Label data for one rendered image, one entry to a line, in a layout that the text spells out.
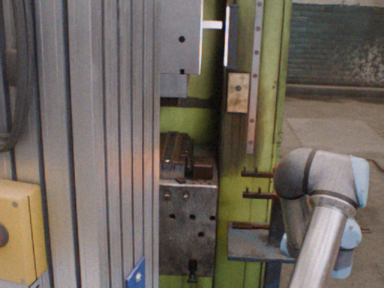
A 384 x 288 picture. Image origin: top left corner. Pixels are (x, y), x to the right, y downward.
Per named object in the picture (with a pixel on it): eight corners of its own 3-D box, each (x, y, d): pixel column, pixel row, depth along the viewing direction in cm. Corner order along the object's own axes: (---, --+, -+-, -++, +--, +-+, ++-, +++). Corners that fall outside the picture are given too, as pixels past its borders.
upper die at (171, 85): (186, 97, 200) (187, 74, 197) (136, 96, 200) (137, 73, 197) (190, 78, 240) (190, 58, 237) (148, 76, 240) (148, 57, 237)
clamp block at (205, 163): (212, 180, 211) (213, 166, 209) (192, 179, 211) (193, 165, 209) (212, 169, 222) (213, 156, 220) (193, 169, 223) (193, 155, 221)
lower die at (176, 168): (184, 179, 211) (184, 160, 209) (137, 177, 212) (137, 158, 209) (187, 147, 251) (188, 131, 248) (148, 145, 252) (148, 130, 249)
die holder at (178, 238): (213, 277, 220) (218, 186, 205) (129, 273, 221) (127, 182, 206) (212, 220, 273) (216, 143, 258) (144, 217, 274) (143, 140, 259)
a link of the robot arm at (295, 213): (257, 164, 120) (278, 263, 154) (301, 174, 114) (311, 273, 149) (274, 130, 126) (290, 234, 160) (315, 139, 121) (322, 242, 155)
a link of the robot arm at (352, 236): (334, 251, 139) (337, 225, 136) (325, 233, 150) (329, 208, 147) (361, 253, 139) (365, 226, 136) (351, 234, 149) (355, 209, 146)
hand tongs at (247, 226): (369, 229, 210) (369, 226, 210) (371, 233, 206) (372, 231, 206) (232, 224, 212) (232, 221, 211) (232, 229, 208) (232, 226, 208)
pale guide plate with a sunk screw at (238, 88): (247, 112, 213) (250, 74, 208) (226, 112, 214) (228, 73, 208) (247, 112, 215) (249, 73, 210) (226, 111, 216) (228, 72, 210)
